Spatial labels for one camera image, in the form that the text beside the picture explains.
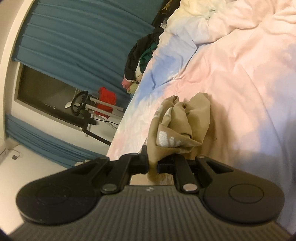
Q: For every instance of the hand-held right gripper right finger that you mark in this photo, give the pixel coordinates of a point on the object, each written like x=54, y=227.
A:
x=165, y=166

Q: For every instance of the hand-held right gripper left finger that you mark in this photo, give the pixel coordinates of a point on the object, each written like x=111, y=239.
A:
x=138, y=164

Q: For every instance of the tan printed t-shirt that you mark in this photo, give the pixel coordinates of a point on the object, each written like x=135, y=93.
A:
x=175, y=120

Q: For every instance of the pile of clothes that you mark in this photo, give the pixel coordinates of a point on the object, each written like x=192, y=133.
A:
x=134, y=58

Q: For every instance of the tissue box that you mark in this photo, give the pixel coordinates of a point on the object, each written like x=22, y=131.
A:
x=81, y=163

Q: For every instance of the red bag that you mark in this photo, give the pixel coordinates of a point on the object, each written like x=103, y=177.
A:
x=106, y=95

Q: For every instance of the garment steamer stand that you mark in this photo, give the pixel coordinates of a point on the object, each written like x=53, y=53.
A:
x=92, y=100

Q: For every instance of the narrow blue curtain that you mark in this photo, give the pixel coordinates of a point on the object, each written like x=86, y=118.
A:
x=46, y=141

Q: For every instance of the pastel tie-dye duvet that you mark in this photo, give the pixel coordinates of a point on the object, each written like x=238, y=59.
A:
x=231, y=92

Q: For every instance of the dark window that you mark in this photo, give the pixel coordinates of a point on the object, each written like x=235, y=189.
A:
x=46, y=88

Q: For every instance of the wide blue curtain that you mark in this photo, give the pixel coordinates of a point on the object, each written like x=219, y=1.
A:
x=81, y=41

